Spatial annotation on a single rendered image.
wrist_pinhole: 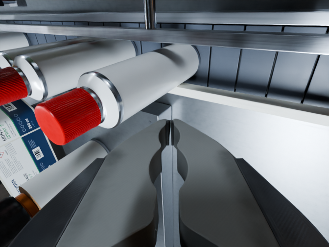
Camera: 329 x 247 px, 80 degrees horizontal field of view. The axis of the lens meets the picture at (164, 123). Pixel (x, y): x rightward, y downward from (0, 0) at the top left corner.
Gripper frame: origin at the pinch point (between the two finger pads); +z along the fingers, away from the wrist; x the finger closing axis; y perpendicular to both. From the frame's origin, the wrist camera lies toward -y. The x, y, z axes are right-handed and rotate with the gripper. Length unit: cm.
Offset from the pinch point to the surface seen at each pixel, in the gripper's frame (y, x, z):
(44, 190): 25.0, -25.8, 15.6
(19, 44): 1, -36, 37
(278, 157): 16.1, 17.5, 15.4
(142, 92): 0.6, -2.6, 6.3
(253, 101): 3.6, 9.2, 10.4
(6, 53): -1.8, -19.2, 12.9
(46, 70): -0.5, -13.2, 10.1
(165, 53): -1.4, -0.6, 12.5
